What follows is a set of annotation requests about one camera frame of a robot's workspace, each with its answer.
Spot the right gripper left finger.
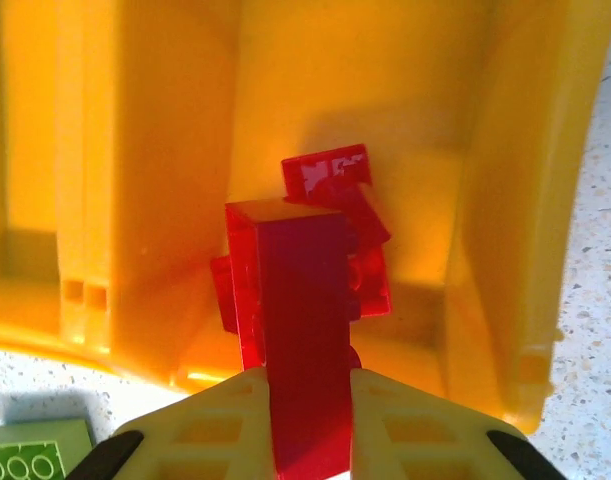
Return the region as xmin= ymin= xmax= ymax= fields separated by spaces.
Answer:
xmin=67 ymin=367 xmax=275 ymax=480

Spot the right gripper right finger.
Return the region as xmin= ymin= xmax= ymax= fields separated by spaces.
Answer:
xmin=349 ymin=367 xmax=561 ymax=480

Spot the long red lego brick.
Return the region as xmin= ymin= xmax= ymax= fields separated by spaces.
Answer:
xmin=223 ymin=198 xmax=362 ymax=475

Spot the green lego brick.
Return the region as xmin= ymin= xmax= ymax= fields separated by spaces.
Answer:
xmin=0 ymin=418 xmax=96 ymax=480

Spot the yellow-orange plastic bin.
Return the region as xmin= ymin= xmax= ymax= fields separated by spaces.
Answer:
xmin=82 ymin=0 xmax=611 ymax=437
xmin=0 ymin=0 xmax=111 ymax=356

